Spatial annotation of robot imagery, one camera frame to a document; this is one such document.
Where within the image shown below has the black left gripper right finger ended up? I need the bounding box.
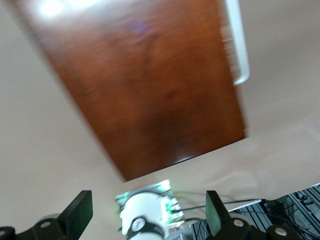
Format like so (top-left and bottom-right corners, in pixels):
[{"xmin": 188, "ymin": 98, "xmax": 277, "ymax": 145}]
[{"xmin": 205, "ymin": 190, "xmax": 269, "ymax": 240}]

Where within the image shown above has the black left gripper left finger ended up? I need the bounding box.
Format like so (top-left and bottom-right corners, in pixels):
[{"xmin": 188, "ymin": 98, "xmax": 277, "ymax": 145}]
[{"xmin": 14, "ymin": 189, "xmax": 94, "ymax": 240}]

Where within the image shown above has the light wood drawer white handle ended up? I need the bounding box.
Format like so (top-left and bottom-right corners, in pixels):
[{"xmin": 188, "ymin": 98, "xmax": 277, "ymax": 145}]
[{"xmin": 219, "ymin": 0, "xmax": 251, "ymax": 86}]

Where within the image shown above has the dark brown wooden cabinet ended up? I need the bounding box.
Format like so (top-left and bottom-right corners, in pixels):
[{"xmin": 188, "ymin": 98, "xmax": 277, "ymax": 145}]
[{"xmin": 12, "ymin": 0, "xmax": 249, "ymax": 182}]

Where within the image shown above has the thin black table cable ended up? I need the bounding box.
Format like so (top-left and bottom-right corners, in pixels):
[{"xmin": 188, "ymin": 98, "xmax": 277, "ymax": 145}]
[{"xmin": 174, "ymin": 198, "xmax": 263, "ymax": 211}]

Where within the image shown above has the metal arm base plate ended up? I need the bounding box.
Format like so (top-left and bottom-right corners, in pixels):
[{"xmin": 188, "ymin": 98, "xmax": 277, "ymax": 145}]
[{"xmin": 114, "ymin": 178, "xmax": 187, "ymax": 226}]

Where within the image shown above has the aluminium frame rail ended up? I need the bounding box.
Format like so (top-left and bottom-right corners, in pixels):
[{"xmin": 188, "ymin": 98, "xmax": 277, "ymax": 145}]
[{"xmin": 189, "ymin": 183, "xmax": 320, "ymax": 240}]

